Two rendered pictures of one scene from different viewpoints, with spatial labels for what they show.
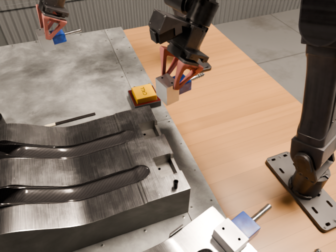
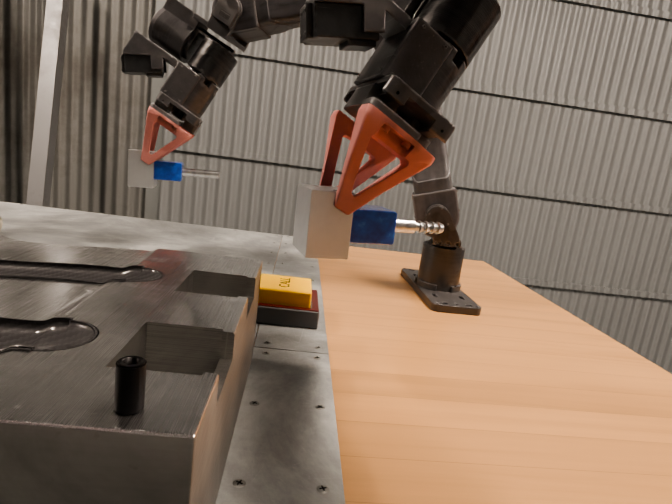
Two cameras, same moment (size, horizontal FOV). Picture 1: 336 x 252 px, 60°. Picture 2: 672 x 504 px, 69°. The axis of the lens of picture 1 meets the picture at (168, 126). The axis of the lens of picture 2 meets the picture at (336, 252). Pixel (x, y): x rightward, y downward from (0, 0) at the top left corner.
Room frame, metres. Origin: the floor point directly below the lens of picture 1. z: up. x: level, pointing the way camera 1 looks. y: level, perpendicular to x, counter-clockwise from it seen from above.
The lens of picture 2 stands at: (0.18, -0.12, 0.99)
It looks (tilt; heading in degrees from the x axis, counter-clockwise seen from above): 12 degrees down; 15
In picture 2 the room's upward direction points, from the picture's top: 8 degrees clockwise
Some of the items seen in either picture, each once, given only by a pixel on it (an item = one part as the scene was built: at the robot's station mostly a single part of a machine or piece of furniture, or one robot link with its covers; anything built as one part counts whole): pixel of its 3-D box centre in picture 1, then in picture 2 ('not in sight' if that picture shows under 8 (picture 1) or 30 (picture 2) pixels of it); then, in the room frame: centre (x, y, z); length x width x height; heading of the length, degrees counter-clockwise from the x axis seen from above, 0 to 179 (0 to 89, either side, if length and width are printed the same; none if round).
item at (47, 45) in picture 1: (60, 35); (175, 171); (0.85, 0.34, 0.93); 0.13 x 0.05 x 0.05; 120
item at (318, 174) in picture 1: (314, 158); not in sight; (0.37, -0.30, 0.90); 0.09 x 0.06 x 0.06; 133
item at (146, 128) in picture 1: (151, 134); (216, 309); (0.47, 0.04, 0.87); 0.05 x 0.05 x 0.04; 20
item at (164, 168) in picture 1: (167, 169); (176, 382); (0.37, 0.00, 0.87); 0.05 x 0.05 x 0.04; 20
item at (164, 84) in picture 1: (183, 82); (375, 223); (0.59, -0.04, 0.93); 0.13 x 0.05 x 0.05; 123
